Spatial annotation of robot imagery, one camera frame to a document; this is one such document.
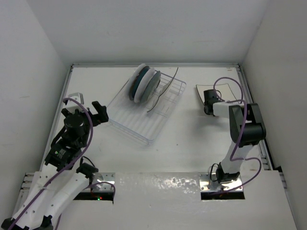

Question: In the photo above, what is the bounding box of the square plate dark rim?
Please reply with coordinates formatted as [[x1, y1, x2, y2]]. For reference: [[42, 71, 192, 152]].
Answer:
[[196, 83, 237, 106], [147, 67, 179, 113]]

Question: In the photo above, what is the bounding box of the clear plastic dish rack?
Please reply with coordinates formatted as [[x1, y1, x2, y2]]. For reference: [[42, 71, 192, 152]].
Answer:
[[107, 74, 187, 145]]

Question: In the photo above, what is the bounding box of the white round plate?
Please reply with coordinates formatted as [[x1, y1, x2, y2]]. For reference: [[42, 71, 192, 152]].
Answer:
[[129, 64, 155, 103]]

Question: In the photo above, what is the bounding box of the red teal floral bowl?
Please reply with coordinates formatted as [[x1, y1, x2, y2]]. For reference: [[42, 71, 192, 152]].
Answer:
[[128, 65, 150, 101]]

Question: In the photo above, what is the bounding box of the blue floral round plate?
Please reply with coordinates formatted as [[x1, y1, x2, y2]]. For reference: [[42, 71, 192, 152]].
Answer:
[[140, 71, 161, 103]]

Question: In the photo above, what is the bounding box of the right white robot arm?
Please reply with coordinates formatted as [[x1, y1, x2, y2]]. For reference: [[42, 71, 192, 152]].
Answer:
[[203, 89, 266, 184]]

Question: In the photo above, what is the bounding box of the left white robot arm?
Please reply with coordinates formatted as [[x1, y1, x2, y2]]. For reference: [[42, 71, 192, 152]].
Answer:
[[1, 98, 108, 230]]

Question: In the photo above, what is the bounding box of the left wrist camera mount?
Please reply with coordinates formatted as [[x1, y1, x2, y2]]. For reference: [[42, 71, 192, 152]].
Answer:
[[64, 92, 84, 108]]

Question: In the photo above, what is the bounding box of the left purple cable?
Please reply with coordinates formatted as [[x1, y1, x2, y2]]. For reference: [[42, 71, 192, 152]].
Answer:
[[4, 97, 116, 230]]

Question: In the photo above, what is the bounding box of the purple cable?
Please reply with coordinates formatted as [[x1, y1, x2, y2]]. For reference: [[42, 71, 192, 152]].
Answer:
[[4, 97, 116, 230], [203, 77, 262, 192]]

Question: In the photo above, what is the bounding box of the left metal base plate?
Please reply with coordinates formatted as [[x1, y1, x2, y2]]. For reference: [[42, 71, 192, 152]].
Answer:
[[91, 172, 115, 192]]

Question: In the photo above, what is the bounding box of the metal base plate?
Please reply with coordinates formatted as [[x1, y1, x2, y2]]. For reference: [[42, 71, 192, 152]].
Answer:
[[199, 172, 243, 193], [91, 172, 115, 192]]

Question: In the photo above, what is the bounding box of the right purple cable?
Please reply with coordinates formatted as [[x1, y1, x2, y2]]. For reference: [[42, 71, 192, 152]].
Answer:
[[203, 77, 262, 192]]

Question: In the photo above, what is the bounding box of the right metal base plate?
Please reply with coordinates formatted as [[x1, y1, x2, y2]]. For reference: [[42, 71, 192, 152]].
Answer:
[[199, 172, 243, 193]]

